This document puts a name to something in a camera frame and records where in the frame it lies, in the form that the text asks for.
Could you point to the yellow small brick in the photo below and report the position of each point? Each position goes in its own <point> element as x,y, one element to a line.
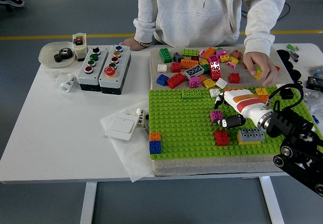
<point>204,62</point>
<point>234,59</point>

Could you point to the white plastic bowl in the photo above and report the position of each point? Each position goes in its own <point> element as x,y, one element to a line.
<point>48,55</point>

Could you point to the green studded baseplate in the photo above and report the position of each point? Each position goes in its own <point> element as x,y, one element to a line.
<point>181,123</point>

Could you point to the person's right hand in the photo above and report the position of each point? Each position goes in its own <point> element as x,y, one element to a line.
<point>133,43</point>

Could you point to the red long brick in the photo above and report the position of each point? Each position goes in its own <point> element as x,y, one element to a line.
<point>176,80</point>

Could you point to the white flat brick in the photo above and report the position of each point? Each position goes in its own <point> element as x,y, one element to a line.
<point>221,83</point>

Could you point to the white pipe tee fitting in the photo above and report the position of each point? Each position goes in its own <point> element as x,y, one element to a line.
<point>66,82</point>

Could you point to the lime green long brick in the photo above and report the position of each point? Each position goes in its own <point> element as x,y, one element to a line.
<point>190,52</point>
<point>191,94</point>

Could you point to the white table leg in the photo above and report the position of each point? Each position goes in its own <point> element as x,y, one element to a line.
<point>271,201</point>
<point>88,203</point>

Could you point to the white wall switch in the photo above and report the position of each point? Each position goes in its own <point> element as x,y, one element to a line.
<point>121,125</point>

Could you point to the black metal gear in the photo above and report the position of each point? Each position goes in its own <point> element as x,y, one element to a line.
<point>58,57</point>
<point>66,52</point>

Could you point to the person's right forearm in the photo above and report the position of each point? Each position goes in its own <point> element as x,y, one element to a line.
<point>143,29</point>

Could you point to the grey brick with dark studs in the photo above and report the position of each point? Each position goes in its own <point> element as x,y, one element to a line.
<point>193,71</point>

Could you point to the white printed tube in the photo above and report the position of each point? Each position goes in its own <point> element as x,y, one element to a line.
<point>140,116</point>

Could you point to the grey metal clip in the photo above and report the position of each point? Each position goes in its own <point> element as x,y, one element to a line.
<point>294,55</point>

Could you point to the black printed box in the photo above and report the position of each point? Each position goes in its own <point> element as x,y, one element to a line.
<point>314,82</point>

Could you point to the grey emergency-stop control box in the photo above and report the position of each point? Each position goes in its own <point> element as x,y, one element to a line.
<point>122,67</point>

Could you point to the grey four-button control box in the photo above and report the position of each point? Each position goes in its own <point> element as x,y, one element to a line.
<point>101,65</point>

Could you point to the orange long brick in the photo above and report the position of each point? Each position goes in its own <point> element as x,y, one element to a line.
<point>189,63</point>
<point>263,98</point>

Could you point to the black brick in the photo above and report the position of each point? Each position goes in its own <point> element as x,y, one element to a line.
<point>286,94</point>

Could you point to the person's left hand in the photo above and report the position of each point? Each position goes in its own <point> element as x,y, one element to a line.
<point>267,65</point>

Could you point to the pink small brick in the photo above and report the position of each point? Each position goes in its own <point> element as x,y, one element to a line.
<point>231,64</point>

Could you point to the light grey long brick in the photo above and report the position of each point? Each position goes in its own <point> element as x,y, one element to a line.
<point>251,134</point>

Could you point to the maroon brick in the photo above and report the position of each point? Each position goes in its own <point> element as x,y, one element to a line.
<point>194,58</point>

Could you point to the yellow curved brick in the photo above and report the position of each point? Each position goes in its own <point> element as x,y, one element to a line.
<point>248,142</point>

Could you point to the red small brick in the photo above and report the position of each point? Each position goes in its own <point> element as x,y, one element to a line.
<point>175,67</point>

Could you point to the blue brick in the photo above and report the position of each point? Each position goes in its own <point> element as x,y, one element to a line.
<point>155,147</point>
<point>314,119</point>
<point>162,79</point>

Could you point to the orange small brick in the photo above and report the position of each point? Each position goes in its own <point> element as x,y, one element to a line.
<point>202,78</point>

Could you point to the red tall brick white dots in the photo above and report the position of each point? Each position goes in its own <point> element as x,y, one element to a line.
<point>215,70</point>

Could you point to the black round disc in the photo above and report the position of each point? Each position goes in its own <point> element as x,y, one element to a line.
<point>283,53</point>
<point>295,74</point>
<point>289,65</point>

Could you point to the magenta brick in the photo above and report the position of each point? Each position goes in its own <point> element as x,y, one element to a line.
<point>213,58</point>
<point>220,53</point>
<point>216,115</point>
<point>194,82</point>

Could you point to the clear plastic bag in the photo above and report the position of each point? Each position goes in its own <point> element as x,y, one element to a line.
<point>314,100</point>

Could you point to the yellow flat brick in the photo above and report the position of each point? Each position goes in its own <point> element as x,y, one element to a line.
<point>209,83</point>

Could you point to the cream switch box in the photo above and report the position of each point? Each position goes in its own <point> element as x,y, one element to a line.
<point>80,51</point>

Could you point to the brown brick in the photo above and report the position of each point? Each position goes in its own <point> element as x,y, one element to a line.
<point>244,65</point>
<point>236,54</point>

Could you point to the person's left forearm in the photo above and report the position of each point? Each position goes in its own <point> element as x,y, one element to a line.
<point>260,40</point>

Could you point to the white small brick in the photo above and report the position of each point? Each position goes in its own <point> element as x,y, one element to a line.
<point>162,68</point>

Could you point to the dark grey small brick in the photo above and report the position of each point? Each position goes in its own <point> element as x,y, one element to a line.
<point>177,56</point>

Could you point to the green plastic tool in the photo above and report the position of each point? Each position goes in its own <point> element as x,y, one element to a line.
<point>290,47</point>

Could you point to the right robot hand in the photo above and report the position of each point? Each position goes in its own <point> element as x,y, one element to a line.
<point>247,103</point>

